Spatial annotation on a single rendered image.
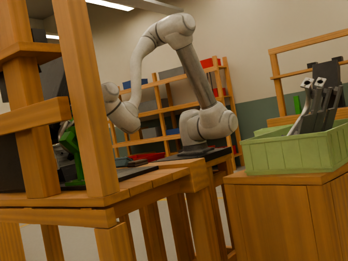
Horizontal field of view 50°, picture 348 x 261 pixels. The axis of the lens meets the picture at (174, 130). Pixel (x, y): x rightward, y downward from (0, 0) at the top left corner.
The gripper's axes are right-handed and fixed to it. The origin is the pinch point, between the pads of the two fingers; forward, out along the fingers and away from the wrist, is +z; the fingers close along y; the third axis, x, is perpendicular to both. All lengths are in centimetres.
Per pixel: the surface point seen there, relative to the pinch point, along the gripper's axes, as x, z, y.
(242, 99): -426, 165, -349
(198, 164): 14, -49, -53
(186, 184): 23, -43, -53
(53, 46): -0.6, -37.6, 31.9
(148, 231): 7, 42, -100
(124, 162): 2.6, -2.9, -39.4
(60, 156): 15.7, 6.5, -6.9
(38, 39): -5.5, -30.9, 37.7
